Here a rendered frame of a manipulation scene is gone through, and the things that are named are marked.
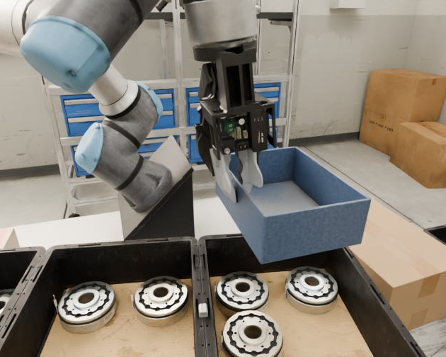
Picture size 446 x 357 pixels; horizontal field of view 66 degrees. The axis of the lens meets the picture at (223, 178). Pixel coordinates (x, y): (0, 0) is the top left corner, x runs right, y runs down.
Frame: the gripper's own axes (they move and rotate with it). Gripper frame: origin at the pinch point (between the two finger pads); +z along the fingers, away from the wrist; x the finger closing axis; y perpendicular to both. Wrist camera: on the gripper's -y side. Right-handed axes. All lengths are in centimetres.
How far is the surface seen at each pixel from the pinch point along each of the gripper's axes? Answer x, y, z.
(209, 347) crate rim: -8.7, 8.9, 18.5
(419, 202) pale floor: 182, -145, 136
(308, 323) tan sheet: 10.5, 1.1, 31.0
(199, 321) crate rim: -9.2, 4.0, 18.4
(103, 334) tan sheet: -26.1, -6.4, 26.5
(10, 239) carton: -55, -54, 30
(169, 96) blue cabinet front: 10, -195, 31
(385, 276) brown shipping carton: 30.3, -3.1, 30.4
